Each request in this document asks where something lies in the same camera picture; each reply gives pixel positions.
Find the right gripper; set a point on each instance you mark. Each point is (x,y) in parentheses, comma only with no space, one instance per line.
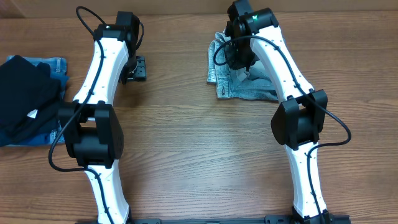
(237,58)

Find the light blue denim shorts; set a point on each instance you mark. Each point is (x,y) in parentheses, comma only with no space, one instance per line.
(253,84)

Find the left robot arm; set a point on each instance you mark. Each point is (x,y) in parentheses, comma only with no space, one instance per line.
(91,130)

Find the folded blue jeans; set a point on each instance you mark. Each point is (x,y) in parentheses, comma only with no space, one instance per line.
(47,133)

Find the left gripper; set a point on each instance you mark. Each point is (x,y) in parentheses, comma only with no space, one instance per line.
(138,70)

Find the folded black garment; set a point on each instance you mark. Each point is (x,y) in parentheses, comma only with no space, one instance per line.
(29,98)

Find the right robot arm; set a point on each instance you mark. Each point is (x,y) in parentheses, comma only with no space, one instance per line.
(298,121)

